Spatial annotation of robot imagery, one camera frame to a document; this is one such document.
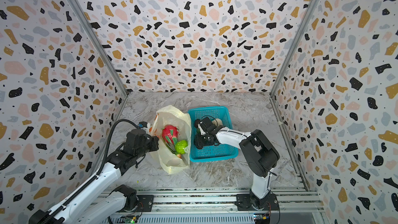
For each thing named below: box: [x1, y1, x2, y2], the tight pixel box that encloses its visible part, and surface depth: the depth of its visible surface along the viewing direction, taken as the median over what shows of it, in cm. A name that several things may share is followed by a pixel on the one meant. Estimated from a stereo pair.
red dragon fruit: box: [161, 124, 180, 145], surface depth 91 cm
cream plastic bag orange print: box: [148, 105, 192, 175], surface depth 78 cm
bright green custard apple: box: [175, 140, 189, 155], surface depth 83 cm
